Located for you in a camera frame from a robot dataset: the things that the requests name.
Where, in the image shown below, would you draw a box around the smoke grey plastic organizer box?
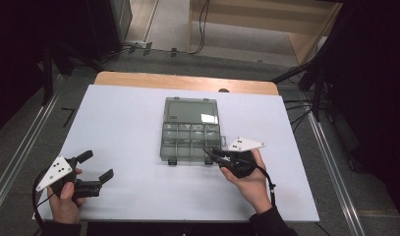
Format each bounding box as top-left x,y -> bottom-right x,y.
159,96 -> 227,166

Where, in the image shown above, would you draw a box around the metal floor rail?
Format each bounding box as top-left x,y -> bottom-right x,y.
307,111 -> 366,236
0,94 -> 63,217

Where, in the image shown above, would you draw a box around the person's left hand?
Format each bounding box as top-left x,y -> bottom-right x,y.
47,167 -> 86,225

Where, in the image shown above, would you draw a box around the taped floor cable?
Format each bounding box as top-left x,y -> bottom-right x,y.
102,40 -> 192,63

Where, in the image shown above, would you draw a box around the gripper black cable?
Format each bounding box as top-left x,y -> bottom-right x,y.
256,164 -> 277,207
31,168 -> 56,230

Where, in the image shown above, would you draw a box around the person's right hand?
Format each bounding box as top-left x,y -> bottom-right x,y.
219,148 -> 275,214

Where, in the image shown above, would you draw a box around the black hanging power cable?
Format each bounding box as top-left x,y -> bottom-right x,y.
189,0 -> 211,55

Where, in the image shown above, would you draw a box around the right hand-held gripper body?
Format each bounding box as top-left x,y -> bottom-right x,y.
218,137 -> 266,180

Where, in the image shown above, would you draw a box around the black floor cables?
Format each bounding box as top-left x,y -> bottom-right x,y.
283,97 -> 315,135

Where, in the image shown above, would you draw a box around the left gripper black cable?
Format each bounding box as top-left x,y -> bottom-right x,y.
31,168 -> 56,230

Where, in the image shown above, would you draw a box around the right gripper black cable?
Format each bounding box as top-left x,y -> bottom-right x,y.
256,164 -> 277,207

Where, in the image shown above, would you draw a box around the wooden cabinet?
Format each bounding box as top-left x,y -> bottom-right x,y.
187,0 -> 343,65

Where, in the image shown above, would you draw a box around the black curtain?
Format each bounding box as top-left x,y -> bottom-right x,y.
318,0 -> 400,210

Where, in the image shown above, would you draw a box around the black metal stand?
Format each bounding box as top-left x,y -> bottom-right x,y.
270,48 -> 339,122

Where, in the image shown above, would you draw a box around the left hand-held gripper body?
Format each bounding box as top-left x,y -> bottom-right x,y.
35,154 -> 103,200

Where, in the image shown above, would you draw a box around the wooden table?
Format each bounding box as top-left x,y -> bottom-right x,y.
93,71 -> 280,96

